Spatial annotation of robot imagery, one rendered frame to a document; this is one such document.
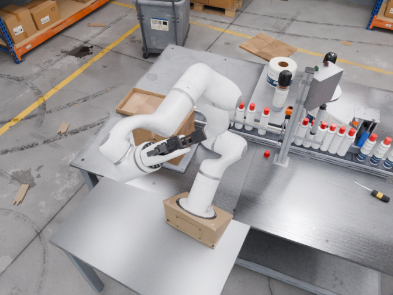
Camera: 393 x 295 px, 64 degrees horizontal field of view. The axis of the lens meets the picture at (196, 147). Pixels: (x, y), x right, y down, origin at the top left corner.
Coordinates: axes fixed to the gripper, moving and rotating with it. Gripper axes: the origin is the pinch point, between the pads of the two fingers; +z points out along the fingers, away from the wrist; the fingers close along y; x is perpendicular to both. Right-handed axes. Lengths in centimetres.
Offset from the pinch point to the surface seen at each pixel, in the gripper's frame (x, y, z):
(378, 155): -43, -145, 0
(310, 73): 12, -93, -1
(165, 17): 159, -227, -177
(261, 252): -84, -120, -86
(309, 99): 1, -100, -8
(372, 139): -32, -139, 2
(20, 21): 236, -136, -326
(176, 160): -3, -74, -85
